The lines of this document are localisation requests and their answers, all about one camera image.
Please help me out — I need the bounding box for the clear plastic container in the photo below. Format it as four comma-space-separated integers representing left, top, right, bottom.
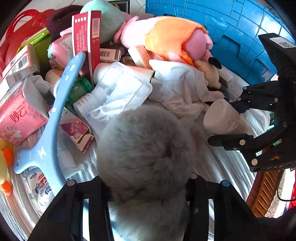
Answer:
73, 61, 153, 127

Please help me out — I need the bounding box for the red and pink carton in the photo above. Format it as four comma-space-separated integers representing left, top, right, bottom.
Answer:
71, 10, 102, 86

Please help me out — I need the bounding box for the teal plush toy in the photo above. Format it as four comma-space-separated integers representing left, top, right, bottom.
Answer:
79, 0, 126, 44

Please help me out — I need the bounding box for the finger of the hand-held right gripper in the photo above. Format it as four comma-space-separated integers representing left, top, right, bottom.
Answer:
208, 120, 288, 167
231, 82, 287, 114

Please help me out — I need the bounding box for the red hard carry case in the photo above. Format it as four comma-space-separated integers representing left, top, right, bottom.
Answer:
0, 9, 54, 78

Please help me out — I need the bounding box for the black gift box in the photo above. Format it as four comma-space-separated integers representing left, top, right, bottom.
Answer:
107, 0, 131, 10

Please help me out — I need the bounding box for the grey furry plush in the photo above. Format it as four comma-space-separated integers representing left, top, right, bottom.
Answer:
97, 101, 202, 241

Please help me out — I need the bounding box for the green packet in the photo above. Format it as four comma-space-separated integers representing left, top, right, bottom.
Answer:
20, 29, 52, 73

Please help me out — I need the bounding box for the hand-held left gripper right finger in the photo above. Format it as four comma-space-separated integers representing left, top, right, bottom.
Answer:
183, 173, 262, 241

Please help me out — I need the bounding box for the white cloth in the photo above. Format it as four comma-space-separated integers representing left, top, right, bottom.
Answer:
148, 59, 211, 119

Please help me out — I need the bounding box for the orange and white box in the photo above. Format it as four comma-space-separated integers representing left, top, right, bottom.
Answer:
128, 45, 160, 70

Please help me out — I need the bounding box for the white and pink box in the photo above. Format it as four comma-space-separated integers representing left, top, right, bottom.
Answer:
2, 44, 40, 88

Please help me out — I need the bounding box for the maroon cloth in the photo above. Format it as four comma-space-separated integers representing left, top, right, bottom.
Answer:
46, 5, 86, 42

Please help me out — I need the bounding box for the pig plush in orange dress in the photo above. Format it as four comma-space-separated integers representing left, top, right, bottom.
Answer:
121, 16, 213, 67

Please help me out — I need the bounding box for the yellow and black plush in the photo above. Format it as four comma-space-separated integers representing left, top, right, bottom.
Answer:
194, 56, 230, 101

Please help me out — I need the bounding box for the blue plastic crate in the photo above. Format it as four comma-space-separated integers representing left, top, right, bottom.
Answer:
145, 0, 296, 87

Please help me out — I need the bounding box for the slatted wooden chair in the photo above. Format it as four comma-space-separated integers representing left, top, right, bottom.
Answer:
245, 160, 285, 218

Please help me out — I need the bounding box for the light blue plastic hanger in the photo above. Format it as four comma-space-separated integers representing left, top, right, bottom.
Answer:
14, 52, 86, 193

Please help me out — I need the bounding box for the pink tissue pack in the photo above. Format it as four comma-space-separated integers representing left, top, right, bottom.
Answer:
0, 81, 49, 146

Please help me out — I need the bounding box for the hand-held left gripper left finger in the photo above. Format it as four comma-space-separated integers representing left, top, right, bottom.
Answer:
28, 175, 115, 241

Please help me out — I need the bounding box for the green capped bottle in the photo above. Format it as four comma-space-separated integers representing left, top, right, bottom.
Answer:
66, 76, 93, 109

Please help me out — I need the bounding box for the yellow duck plush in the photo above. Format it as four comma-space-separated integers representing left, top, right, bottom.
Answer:
0, 138, 13, 195

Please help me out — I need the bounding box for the small red and white box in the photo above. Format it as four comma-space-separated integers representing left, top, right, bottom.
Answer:
59, 116, 95, 154

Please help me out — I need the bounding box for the white cream tube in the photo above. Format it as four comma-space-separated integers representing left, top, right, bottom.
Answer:
203, 98, 252, 135

